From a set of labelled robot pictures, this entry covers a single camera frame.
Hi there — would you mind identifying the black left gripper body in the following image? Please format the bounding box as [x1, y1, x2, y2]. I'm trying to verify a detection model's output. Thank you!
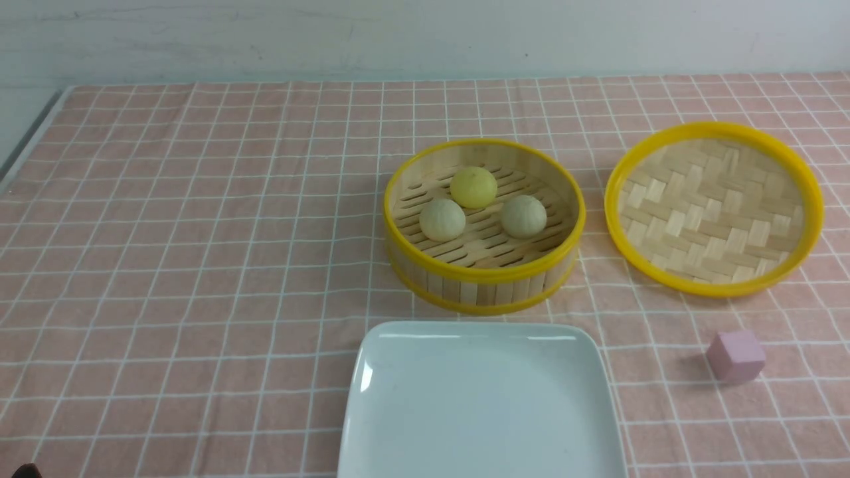
[13, 463, 43, 478]

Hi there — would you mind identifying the white steamed bun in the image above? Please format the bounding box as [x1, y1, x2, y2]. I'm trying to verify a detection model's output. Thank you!
[418, 199, 466, 242]
[500, 195, 547, 239]

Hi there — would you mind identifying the yellow steamed bun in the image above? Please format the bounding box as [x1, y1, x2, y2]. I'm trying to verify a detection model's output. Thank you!
[450, 167, 498, 209]

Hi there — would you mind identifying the white square plate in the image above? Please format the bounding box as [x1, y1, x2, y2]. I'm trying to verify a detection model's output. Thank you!
[337, 321, 629, 477]

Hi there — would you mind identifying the pink checkered tablecloth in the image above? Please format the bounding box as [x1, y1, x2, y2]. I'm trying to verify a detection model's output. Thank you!
[1, 72, 849, 477]

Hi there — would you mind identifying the yellow-rimmed bamboo steamer basket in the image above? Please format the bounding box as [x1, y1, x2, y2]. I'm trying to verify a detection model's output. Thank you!
[382, 138, 586, 315]

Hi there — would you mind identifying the pink cube block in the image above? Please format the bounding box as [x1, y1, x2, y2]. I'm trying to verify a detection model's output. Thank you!
[705, 330, 767, 383]

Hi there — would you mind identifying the yellow-rimmed woven steamer lid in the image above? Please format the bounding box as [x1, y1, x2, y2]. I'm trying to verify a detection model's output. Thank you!
[604, 121, 825, 297]

